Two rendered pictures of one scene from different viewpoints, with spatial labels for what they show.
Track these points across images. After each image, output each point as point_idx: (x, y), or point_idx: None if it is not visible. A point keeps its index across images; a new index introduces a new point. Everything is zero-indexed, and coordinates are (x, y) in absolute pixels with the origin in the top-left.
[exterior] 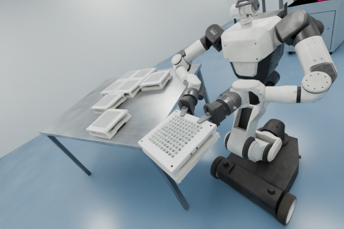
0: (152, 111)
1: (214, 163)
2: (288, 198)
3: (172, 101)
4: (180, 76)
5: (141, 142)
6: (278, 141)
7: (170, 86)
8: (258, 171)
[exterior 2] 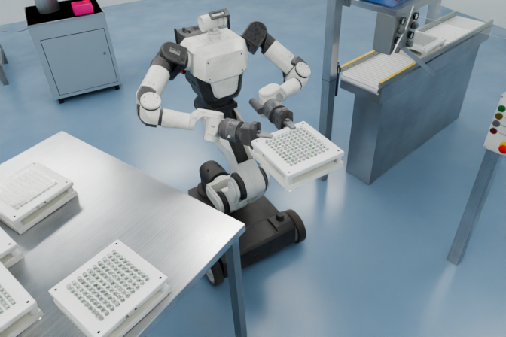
0: (147, 214)
1: None
2: (291, 211)
3: (150, 184)
4: (184, 119)
5: (291, 172)
6: None
7: (84, 181)
8: (248, 222)
